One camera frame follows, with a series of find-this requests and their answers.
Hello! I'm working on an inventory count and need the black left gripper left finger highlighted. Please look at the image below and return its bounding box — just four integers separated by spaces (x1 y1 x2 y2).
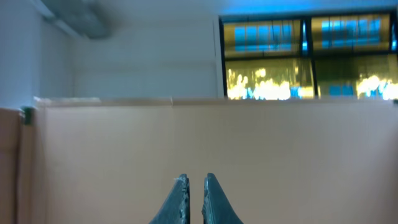
149 174 190 224

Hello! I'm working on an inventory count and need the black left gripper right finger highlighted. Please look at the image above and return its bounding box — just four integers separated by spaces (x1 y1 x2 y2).
202 173 243 224

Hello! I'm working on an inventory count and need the beige partition panel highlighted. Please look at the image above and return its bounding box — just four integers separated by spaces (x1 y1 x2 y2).
1 98 397 223

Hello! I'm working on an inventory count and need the window with black frame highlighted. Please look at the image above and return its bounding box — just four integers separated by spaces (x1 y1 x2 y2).
219 9 397 100

